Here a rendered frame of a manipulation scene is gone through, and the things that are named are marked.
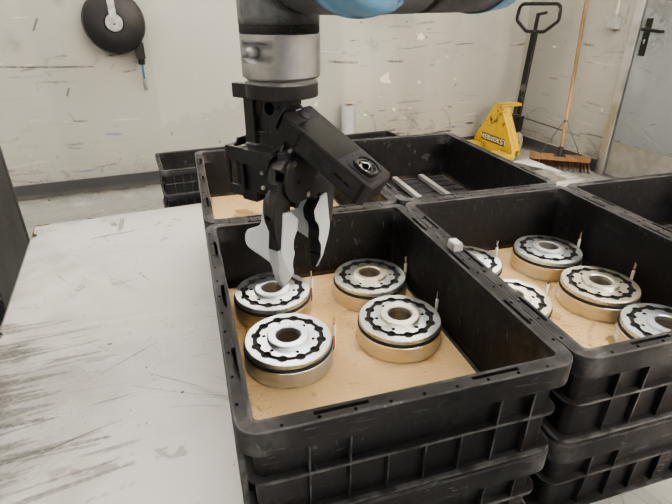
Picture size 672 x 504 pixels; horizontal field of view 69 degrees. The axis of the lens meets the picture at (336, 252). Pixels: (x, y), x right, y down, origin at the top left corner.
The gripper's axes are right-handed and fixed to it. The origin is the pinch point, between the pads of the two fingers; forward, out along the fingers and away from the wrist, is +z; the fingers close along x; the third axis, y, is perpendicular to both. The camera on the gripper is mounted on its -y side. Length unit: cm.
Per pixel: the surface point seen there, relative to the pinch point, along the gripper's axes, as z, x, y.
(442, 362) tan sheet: 11.0, -6.7, -15.0
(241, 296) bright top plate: 7.9, -0.3, 11.1
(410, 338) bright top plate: 7.9, -4.8, -11.6
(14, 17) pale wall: -19, -121, 314
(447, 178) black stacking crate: 11, -71, 12
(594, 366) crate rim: 1.9, -3.1, -30.1
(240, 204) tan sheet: 11, -30, 41
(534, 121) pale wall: 69, -434, 77
